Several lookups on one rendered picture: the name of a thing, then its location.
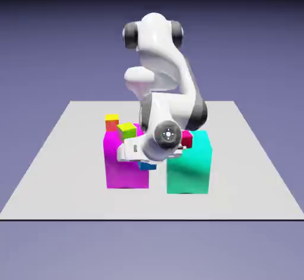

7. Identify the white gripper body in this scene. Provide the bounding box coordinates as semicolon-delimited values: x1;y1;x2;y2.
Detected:
116;135;150;163

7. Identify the small blue cube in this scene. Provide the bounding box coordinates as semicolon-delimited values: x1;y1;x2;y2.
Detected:
138;161;157;172

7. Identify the small yellow-green cube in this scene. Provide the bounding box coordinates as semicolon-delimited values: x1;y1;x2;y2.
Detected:
116;122;138;143

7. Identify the small yellow cube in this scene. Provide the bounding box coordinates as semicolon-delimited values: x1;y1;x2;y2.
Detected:
104;113;120;133

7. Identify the small red cube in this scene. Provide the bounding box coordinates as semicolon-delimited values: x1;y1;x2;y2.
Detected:
181;130;194;148

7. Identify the large magenta box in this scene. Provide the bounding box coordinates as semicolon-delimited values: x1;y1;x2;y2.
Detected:
103;123;150;190

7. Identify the large cyan box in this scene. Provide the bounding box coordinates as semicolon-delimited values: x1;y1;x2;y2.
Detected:
166;129;213;195

